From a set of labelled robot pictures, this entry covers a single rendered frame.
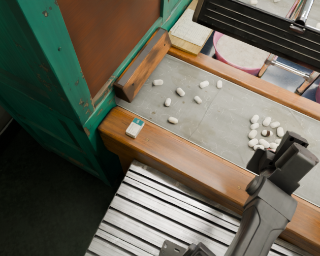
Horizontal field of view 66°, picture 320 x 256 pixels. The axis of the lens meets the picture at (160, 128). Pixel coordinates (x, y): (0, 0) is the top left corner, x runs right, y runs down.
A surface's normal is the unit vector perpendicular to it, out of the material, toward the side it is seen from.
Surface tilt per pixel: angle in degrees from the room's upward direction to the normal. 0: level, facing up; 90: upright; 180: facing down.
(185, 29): 0
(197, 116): 0
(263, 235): 16
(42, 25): 90
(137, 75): 67
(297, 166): 49
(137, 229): 0
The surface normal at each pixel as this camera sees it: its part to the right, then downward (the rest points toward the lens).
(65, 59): 0.88, 0.44
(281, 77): 0.04, -0.45
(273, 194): 0.22, -0.62
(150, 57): 0.82, 0.23
